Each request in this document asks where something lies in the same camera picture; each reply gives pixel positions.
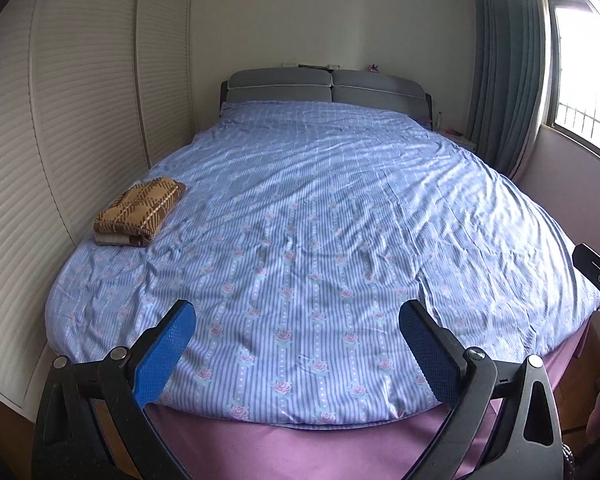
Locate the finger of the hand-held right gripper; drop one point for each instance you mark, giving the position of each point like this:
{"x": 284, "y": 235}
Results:
{"x": 592, "y": 267}

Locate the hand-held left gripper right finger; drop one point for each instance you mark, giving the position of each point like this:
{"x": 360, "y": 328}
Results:
{"x": 432, "y": 355}

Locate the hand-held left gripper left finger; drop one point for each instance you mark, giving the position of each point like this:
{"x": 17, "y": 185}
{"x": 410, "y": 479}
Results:
{"x": 165, "y": 350}

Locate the brown plaid knit sweater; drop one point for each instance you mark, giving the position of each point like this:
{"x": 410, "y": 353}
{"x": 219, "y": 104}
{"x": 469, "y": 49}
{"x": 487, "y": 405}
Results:
{"x": 137, "y": 210}

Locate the pink bed sheet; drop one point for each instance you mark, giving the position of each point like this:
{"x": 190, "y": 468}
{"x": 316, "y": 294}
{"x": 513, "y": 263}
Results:
{"x": 330, "y": 450}

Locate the blue floral striped duvet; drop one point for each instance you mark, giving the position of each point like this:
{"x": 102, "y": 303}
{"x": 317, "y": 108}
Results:
{"x": 320, "y": 220}

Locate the white nightstand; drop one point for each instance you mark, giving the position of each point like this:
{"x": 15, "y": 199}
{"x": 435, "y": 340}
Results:
{"x": 460, "y": 141}

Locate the window with railing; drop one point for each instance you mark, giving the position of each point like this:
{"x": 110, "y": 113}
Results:
{"x": 587, "y": 75}

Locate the teal curtain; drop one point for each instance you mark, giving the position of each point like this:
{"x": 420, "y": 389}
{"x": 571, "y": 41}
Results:
{"x": 505, "y": 60}

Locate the white louvered wardrobe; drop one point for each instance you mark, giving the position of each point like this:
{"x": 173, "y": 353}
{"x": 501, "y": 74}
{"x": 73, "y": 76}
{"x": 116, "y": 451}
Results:
{"x": 70, "y": 135}

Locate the grey padded headboard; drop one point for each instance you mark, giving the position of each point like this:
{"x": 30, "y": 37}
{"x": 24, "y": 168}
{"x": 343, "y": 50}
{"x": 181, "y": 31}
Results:
{"x": 325, "y": 87}

